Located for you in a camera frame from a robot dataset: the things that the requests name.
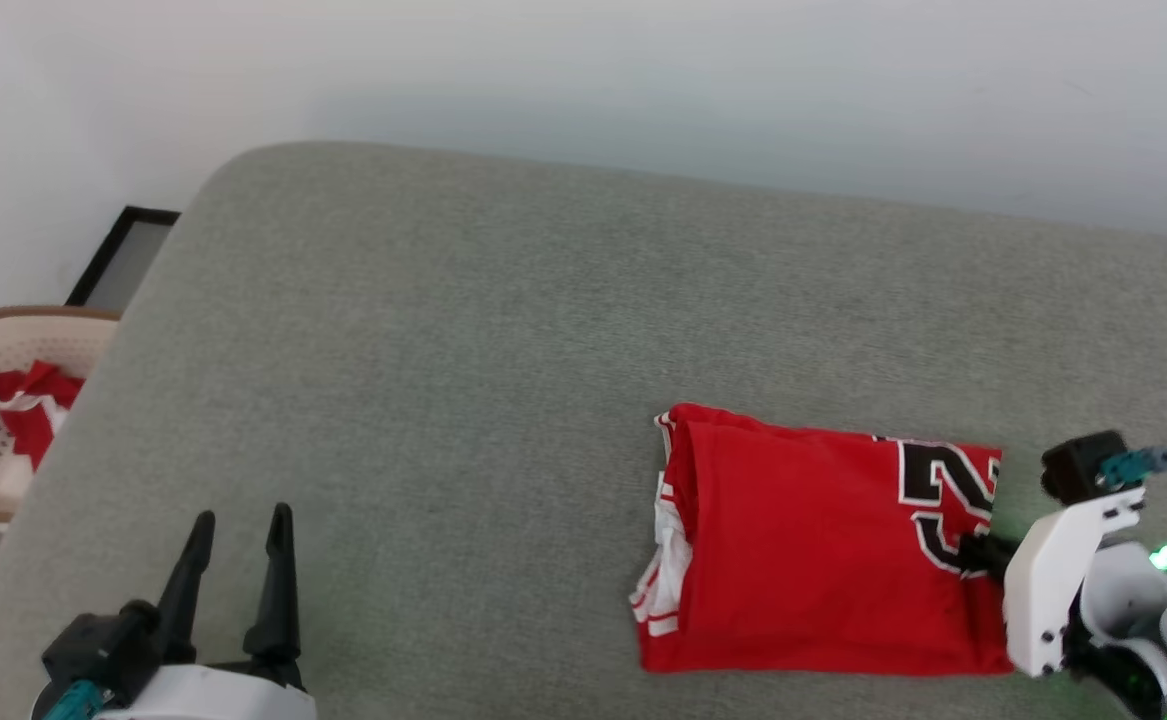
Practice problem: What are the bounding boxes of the red and white crumpled garment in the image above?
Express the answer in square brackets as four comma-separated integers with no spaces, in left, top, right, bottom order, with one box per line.
[0,359,87,473]

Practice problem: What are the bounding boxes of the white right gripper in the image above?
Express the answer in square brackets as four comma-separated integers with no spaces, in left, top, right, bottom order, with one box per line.
[955,487,1145,678]

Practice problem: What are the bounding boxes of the black framed panel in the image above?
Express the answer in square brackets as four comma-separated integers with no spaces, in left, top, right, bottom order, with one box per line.
[64,205,182,311]

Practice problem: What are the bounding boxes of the grey fabric sofa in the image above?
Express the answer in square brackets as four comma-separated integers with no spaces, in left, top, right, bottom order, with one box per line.
[0,140,1167,720]

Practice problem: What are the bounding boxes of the red jersey with white sleeves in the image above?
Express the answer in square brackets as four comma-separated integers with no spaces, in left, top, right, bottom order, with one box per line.
[628,402,1016,677]

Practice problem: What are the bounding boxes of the teal left camera cable connector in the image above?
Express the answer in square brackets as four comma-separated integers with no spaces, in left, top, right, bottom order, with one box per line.
[41,678,112,720]

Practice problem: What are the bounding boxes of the teal camera cable connector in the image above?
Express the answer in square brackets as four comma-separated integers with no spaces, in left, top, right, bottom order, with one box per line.
[1100,447,1167,488]
[41,678,112,720]

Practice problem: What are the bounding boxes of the teal right camera cable connector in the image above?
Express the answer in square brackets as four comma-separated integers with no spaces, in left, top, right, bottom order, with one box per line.
[1100,447,1167,488]

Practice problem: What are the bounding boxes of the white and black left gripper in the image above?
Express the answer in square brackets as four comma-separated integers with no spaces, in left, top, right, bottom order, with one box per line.
[93,503,317,720]

